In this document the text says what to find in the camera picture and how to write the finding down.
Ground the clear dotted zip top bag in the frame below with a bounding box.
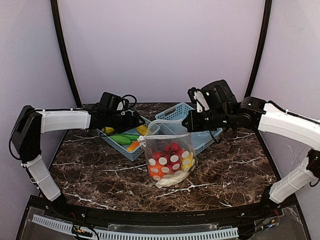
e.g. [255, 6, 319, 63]
[138, 119, 198, 189]

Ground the red toy strawberry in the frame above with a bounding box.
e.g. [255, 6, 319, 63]
[148, 142, 185, 174]

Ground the orange toy fruit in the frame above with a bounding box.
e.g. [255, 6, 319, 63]
[148, 162, 166, 181]

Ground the white toy radish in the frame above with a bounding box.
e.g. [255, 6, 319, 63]
[155, 171, 190, 189]

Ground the yellow toy lemon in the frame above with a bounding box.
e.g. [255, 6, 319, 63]
[180, 154, 196, 173]

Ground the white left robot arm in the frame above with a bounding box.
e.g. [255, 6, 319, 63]
[8, 92, 145, 203]

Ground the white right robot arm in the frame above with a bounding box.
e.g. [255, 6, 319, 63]
[182, 79, 320, 204]

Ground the yellow green toy banana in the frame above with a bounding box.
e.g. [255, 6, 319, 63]
[101, 127, 115, 135]

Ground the green toy cucumber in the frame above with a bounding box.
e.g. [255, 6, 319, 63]
[109, 134, 139, 145]

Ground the large blue perforated basket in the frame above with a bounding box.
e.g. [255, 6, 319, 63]
[155, 102, 223, 155]

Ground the small blue perforated basket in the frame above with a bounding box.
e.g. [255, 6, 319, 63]
[96, 117, 160, 162]

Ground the yellow toy corn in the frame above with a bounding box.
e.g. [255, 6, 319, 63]
[136, 125, 148, 136]

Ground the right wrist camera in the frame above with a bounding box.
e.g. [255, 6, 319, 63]
[187, 87, 210, 113]

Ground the black front table rail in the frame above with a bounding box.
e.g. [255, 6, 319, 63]
[45, 203, 267, 227]

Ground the white slotted cable duct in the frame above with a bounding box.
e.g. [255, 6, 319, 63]
[31, 214, 239, 240]

